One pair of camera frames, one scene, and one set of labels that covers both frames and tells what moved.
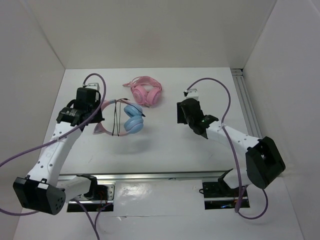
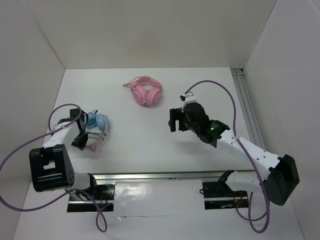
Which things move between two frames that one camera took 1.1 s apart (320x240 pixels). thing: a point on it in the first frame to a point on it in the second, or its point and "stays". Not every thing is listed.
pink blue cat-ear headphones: x=134 y=118 to x=99 y=120
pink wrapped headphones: x=146 y=90 stays
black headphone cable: x=124 y=100 to x=101 y=134
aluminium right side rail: x=240 y=81 stays
